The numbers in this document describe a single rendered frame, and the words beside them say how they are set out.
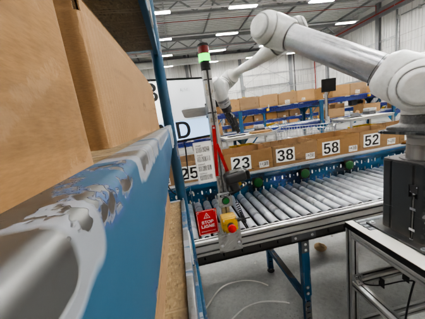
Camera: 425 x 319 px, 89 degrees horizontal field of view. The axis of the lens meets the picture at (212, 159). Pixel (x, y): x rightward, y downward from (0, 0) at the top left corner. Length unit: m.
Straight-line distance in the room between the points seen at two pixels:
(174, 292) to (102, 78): 0.26
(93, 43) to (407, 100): 0.80
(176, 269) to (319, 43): 0.90
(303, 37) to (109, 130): 0.94
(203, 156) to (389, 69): 0.73
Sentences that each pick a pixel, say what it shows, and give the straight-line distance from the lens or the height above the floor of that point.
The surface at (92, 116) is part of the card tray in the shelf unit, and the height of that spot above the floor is 1.36.
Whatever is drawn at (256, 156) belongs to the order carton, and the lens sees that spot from 1.73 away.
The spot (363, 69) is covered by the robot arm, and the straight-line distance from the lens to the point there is 0.95.
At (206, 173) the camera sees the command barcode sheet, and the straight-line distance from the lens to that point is 1.03.
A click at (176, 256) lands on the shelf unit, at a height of 1.14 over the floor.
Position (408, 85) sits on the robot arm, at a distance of 0.85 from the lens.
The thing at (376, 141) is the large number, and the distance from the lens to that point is 2.33.
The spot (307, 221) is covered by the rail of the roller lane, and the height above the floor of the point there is 0.73.
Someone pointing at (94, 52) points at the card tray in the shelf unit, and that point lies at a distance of 0.19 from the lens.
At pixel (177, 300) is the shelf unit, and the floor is 1.14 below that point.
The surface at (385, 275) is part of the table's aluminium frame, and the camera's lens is 1.56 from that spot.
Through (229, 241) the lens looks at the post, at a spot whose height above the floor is 0.72.
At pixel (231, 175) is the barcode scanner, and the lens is 1.00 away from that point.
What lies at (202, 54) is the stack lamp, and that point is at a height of 1.62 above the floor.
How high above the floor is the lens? 1.35
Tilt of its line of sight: 11 degrees down
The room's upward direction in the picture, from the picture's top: 8 degrees counter-clockwise
